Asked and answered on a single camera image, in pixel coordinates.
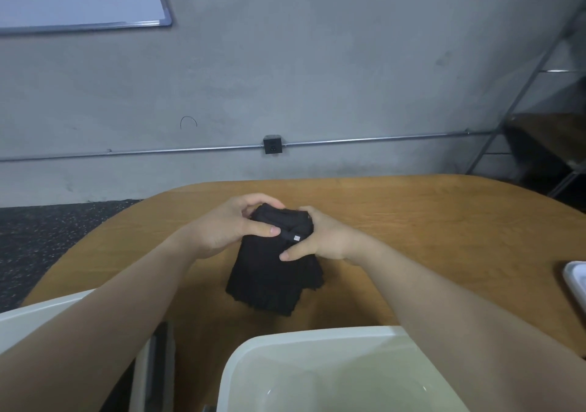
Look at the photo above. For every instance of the person's right hand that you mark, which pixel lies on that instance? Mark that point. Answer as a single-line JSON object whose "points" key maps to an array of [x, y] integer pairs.
{"points": [[334, 242]]}

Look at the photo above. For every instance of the person's left hand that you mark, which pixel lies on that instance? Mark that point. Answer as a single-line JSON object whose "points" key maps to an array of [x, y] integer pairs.
{"points": [[224, 229]]}

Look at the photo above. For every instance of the black fingerless glove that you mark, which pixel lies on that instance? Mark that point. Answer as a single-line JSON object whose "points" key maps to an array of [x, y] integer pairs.
{"points": [[284, 284], [261, 297], [247, 270], [265, 279], [279, 302]]}

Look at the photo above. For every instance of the white plastic bin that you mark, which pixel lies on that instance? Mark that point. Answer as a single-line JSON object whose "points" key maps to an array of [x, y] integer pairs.
{"points": [[275, 361], [18, 325]]}

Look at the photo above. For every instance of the person's right forearm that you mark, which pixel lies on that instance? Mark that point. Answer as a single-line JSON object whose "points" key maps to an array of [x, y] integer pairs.
{"points": [[467, 325]]}

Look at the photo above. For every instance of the person's left forearm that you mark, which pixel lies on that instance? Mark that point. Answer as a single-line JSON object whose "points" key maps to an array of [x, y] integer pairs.
{"points": [[91, 325]]}

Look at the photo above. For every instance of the white flat tray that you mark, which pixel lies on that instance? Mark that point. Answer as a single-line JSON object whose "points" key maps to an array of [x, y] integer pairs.
{"points": [[577, 284]]}

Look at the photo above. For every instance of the grey wall pipe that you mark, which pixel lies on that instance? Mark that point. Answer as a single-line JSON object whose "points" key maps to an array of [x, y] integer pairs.
{"points": [[137, 151]]}

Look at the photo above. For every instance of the metal rack frame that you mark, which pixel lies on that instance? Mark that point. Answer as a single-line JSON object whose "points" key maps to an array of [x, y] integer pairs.
{"points": [[549, 132]]}

